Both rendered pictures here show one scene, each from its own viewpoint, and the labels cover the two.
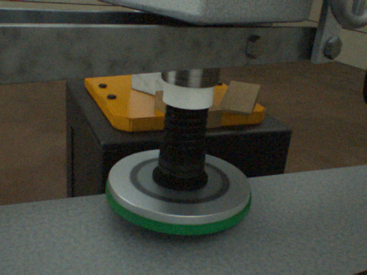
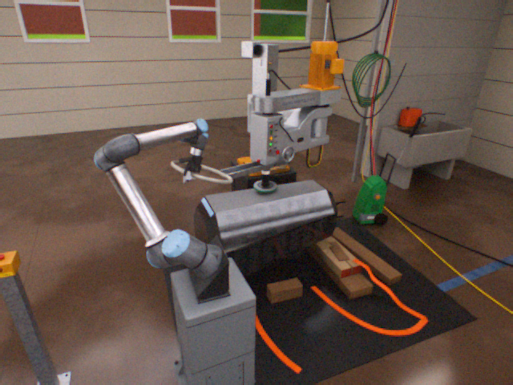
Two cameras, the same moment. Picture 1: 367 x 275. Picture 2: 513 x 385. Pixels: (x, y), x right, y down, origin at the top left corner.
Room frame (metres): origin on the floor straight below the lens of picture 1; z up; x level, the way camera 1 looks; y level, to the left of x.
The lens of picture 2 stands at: (-2.21, -0.08, 2.18)
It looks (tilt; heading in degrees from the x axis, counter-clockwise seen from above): 26 degrees down; 3
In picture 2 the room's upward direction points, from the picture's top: 1 degrees clockwise
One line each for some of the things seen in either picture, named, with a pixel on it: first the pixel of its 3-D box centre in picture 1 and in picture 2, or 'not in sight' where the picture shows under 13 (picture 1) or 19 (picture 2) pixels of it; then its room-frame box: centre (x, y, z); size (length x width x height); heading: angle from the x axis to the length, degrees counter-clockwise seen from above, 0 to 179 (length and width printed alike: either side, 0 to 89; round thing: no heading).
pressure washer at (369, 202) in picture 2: not in sight; (373, 188); (1.55, -1.31, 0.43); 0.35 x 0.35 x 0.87; 10
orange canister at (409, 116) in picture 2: not in sight; (413, 116); (3.11, -2.22, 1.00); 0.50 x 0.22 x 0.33; 118
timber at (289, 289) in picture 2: not in sight; (284, 289); (0.09, -0.21, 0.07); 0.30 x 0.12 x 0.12; 113
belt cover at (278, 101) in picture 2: not in sight; (296, 100); (0.82, -0.25, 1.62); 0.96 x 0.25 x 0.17; 134
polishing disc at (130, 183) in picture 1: (179, 181); (265, 185); (0.58, 0.00, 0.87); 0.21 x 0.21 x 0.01
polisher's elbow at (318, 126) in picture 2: not in sight; (317, 124); (1.04, -0.48, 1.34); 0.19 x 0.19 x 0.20
